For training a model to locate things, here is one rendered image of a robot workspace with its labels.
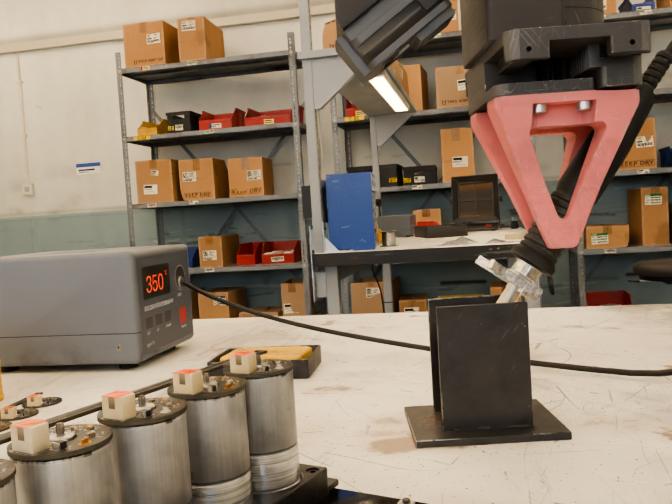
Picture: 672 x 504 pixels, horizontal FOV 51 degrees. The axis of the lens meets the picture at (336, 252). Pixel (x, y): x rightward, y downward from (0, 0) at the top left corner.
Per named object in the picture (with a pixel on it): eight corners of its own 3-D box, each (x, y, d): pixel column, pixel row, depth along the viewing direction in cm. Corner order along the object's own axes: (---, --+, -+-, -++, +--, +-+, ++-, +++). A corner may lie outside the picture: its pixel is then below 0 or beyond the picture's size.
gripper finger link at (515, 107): (504, 255, 33) (493, 52, 32) (474, 248, 40) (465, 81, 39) (650, 245, 33) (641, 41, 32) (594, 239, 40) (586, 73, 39)
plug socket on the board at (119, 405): (143, 413, 20) (142, 390, 20) (120, 422, 19) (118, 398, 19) (123, 411, 20) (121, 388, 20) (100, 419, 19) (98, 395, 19)
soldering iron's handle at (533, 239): (556, 280, 35) (699, 62, 34) (515, 254, 35) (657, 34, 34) (542, 276, 37) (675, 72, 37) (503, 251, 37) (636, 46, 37)
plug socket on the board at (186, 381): (209, 389, 22) (207, 368, 22) (190, 396, 21) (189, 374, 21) (190, 387, 22) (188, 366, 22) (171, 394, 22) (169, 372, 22)
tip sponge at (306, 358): (322, 361, 55) (320, 342, 55) (309, 378, 49) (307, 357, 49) (230, 364, 56) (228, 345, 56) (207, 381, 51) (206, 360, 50)
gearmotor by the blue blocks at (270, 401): (314, 495, 26) (305, 358, 25) (276, 523, 24) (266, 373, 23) (260, 486, 27) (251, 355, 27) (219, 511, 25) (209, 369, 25)
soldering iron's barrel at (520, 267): (477, 380, 36) (546, 274, 35) (451, 364, 36) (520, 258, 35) (471, 374, 37) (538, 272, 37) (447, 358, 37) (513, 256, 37)
